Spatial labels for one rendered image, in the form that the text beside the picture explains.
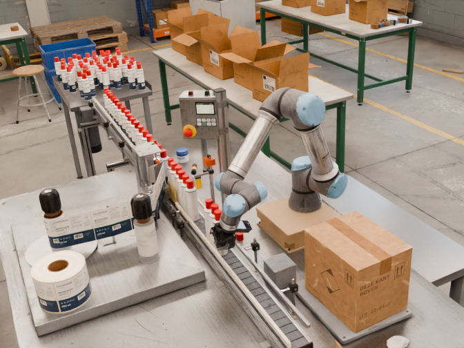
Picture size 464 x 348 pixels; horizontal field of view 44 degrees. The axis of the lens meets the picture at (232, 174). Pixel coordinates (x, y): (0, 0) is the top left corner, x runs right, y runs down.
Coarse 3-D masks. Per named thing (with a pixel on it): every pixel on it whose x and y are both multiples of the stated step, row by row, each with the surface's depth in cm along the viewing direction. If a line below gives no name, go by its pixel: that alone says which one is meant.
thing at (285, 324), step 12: (192, 228) 262; (204, 228) 261; (228, 252) 243; (228, 264) 236; (240, 264) 235; (240, 276) 228; (252, 276) 228; (240, 288) 222; (252, 288) 221; (264, 300) 214; (276, 312) 208; (276, 324) 203; (288, 324) 203; (276, 336) 198; (288, 336) 197; (300, 336) 197
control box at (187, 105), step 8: (184, 96) 243; (200, 96) 242; (184, 104) 243; (192, 104) 242; (216, 104) 240; (184, 112) 244; (192, 112) 244; (216, 112) 242; (184, 120) 246; (192, 120) 245; (184, 128) 248; (192, 128) 247; (200, 128) 246; (208, 128) 246; (216, 128) 245; (184, 136) 249; (192, 136) 249; (200, 136) 248; (208, 136) 247; (216, 136) 247
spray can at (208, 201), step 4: (208, 200) 242; (212, 200) 242; (208, 204) 242; (204, 208) 245; (208, 208) 242; (204, 212) 244; (208, 212) 242; (204, 216) 245; (208, 216) 243; (208, 220) 244; (208, 224) 245; (208, 228) 246; (208, 232) 247; (208, 236) 248
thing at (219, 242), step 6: (216, 228) 220; (210, 234) 230; (216, 234) 224; (222, 234) 222; (228, 234) 225; (234, 234) 226; (216, 240) 225; (222, 240) 223; (228, 240) 225; (216, 246) 226
